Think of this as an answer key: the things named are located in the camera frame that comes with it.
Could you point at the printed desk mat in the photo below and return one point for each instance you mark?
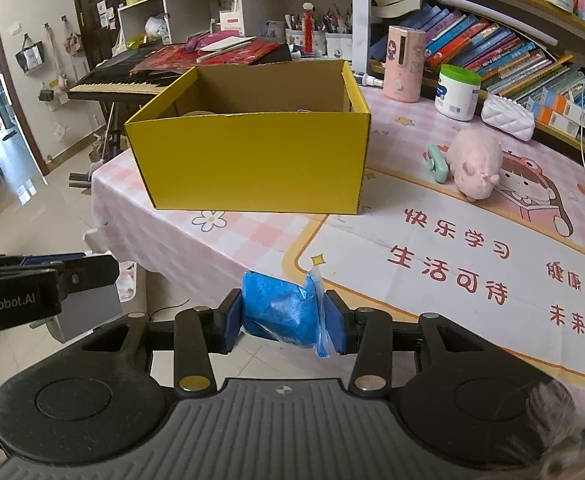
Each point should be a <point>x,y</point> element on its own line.
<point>447,280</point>

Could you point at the red patterned cloth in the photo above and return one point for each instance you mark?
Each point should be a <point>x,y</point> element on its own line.
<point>172,55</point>

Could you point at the pink pig plush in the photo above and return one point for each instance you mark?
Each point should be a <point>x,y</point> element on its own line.
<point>472,160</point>

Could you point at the green clip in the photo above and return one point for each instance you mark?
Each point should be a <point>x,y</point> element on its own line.
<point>436,162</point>

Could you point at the small pink hanging pouch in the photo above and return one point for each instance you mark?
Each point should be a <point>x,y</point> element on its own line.
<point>61,83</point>

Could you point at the wooden bookshelf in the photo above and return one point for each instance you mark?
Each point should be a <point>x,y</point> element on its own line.
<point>562,25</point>

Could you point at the white tube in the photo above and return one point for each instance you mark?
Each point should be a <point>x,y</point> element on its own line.
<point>497,17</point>

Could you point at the white plastic bag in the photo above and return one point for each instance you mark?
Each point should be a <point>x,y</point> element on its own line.
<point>156,26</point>

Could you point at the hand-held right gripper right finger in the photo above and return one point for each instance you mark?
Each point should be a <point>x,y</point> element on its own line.
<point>340,325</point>

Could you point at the white quilted pouch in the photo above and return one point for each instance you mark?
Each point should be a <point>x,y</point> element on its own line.
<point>507,117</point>

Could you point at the yellow cardboard box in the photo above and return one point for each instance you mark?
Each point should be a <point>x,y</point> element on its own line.
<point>252,160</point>

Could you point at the small black hanging pouch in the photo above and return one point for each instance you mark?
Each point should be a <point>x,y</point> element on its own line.
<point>46,95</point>

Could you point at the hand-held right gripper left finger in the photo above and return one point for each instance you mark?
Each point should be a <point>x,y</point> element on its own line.
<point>230,320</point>

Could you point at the stack of orange blue boxes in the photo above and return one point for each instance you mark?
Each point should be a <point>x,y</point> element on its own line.
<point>567,105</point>

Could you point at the pink humidifier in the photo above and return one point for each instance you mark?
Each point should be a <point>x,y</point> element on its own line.
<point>402,70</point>

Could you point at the black electronic keyboard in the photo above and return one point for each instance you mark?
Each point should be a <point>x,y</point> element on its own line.
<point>102,82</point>

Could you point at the blue clay bag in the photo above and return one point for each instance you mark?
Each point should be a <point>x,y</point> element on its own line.
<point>282,310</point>

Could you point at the white jar green lid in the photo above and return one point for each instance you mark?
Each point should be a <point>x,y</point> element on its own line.
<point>456,97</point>

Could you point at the row of colourful books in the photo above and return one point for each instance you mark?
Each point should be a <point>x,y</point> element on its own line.
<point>487,55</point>

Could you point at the black tote bag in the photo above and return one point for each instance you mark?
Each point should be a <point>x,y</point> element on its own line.
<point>30,57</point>

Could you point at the white box red label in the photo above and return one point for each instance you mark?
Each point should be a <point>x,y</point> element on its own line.
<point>231,24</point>

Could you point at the white notebook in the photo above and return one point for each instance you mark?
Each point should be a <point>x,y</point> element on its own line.
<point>227,42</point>

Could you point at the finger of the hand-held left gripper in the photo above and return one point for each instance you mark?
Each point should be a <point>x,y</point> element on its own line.
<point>87,275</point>
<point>47,260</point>

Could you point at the black keyboard stand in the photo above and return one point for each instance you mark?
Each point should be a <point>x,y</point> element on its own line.
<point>105,130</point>

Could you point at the white pen holder cup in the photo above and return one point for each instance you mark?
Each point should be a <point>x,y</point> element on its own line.
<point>305,42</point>
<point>340,47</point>

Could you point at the pink hanging bag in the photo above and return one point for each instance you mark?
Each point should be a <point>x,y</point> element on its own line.
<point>74,42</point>

